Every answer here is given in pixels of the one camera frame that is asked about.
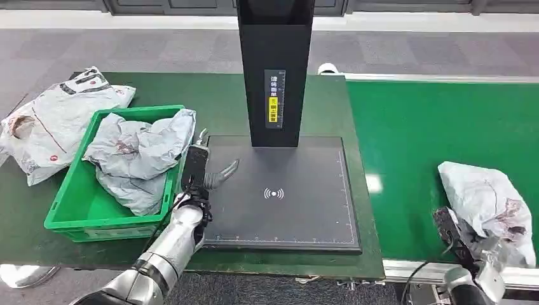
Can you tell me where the black cable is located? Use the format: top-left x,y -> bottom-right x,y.
400,257 -> 441,305

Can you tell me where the green plastic crate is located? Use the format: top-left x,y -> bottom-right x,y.
43,105 -> 186,244

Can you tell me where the green conveyor belt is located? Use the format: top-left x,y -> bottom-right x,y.
346,79 -> 539,264

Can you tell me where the black and yellow label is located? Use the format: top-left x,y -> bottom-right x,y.
264,69 -> 287,130

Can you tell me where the black scanner base plate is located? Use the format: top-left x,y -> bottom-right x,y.
201,135 -> 363,255

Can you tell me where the black scanner column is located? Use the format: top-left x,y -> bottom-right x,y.
235,0 -> 316,148

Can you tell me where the grey parcel bag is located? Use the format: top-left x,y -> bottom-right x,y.
437,161 -> 538,269
82,108 -> 197,217

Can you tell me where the white parcel bag black print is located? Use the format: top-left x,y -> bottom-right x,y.
0,65 -> 137,187

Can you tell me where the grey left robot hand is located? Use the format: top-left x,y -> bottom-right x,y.
181,128 -> 240,191

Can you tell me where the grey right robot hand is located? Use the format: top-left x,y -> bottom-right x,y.
433,205 -> 481,266

